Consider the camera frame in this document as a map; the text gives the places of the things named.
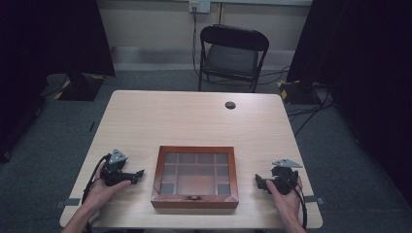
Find black stand base striped tape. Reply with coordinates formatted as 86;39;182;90
276;79;323;106
52;73;107;102

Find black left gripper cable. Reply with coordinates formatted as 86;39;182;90
81;153;112;208

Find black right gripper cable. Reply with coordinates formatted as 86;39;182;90
285;174;308;230

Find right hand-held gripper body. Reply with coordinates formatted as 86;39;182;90
270;157;304;196

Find person's right hand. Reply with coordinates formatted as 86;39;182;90
265;176;304;225

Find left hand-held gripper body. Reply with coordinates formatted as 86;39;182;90
99;149;138;187

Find wooden box with glass lid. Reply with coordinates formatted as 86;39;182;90
150;145;240;210

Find black wall socket cable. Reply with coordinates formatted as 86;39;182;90
190;5;202;80

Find black folding chair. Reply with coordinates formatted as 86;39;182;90
197;23;271;94

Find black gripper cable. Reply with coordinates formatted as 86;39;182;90
285;174;308;230
81;153;112;208

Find black floor cables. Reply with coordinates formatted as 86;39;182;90
286;86;336;138

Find person's left hand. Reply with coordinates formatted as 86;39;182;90
82;161;132;216

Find grey table edge strap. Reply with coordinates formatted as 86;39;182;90
54;197;82;209
303;195;326;206

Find dark curtain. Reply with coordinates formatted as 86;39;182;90
286;0;412;198
0;0;117;163

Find white wall socket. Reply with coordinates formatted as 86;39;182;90
189;0;212;15

